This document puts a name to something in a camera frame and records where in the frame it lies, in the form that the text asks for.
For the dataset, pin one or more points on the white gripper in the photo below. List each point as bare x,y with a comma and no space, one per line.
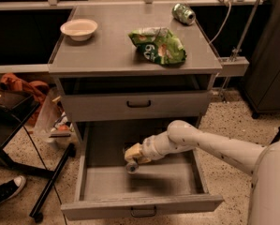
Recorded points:
147,148

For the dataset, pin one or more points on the blue silver redbull can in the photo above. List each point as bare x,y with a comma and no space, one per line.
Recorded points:
132,166

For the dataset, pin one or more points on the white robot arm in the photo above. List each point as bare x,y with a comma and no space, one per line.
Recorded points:
261,162

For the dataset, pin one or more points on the open grey middle drawer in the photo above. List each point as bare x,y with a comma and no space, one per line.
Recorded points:
104,189

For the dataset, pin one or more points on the closed grey top drawer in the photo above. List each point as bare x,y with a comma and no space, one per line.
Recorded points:
106,107

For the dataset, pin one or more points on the grey drawer cabinet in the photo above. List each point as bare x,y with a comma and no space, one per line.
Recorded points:
108,63

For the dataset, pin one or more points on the green soda can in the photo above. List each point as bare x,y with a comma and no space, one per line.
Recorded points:
184,14

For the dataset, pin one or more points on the clear plastic bag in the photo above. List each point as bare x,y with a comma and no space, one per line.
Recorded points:
44,128

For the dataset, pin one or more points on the green chip bag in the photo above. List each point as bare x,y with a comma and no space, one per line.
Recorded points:
158,45

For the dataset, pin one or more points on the white paper bowl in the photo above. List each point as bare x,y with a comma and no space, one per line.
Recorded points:
80,29

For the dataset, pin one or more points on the dark cabinet at right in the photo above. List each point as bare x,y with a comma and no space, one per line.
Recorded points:
261,83

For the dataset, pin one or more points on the black sneaker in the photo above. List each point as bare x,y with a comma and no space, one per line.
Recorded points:
12,188

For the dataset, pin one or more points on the orange cloth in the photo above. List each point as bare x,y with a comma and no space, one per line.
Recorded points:
38,89

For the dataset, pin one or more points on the metal pole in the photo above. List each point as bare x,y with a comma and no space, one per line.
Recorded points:
234,54

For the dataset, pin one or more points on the black top drawer handle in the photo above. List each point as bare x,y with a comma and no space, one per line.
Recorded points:
138,104

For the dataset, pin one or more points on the black drawer handle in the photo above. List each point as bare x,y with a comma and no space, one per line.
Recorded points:
138,104
136,212

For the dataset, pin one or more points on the black middle drawer handle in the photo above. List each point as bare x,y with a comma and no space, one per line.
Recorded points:
136,212

